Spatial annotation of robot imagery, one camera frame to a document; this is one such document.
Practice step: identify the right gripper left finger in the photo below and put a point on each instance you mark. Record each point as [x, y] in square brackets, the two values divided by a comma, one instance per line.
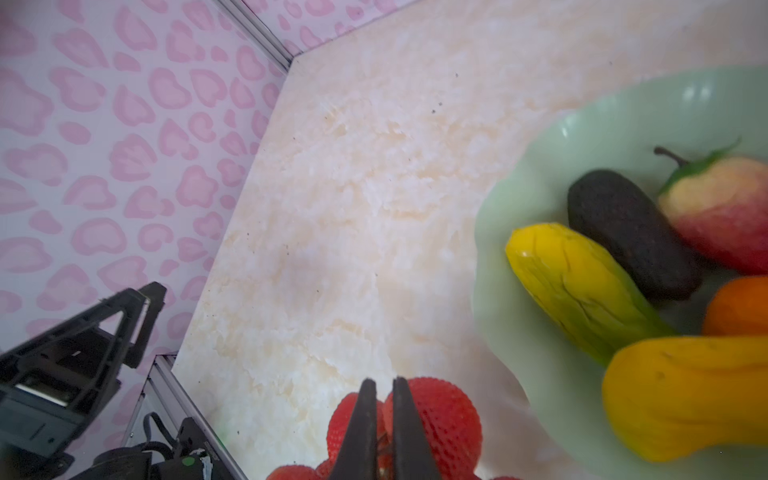
[357, 458]

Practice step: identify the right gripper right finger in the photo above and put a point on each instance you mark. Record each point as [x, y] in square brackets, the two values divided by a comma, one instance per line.
[412, 455]

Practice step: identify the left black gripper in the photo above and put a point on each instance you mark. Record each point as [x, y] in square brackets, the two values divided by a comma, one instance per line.
[55, 384]

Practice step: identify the red fake lychee bunch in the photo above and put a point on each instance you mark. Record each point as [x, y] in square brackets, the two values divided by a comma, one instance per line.
[451, 423]

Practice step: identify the green yellow fake mango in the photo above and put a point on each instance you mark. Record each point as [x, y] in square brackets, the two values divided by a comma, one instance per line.
[583, 290]

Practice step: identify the yellow orange fake mango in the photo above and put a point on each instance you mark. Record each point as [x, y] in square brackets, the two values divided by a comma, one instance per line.
[667, 398]

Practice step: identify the dark fake avocado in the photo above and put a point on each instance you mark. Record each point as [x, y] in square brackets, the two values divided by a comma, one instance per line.
[608, 208]

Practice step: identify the small fake orange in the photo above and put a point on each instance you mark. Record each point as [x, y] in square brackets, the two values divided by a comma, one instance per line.
[738, 308]

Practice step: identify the red pink fake peach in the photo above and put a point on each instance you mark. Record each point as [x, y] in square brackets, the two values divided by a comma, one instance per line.
[718, 206]

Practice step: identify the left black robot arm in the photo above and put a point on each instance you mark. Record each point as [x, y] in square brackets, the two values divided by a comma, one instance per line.
[115, 463]

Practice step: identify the green scalloped fruit bowl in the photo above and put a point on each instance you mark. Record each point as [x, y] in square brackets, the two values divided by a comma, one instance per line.
[690, 113]

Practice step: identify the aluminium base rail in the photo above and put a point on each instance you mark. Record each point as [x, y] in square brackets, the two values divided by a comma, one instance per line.
[168, 426]

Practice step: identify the left corner aluminium post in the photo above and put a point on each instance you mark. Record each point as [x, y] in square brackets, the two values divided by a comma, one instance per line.
[257, 31]

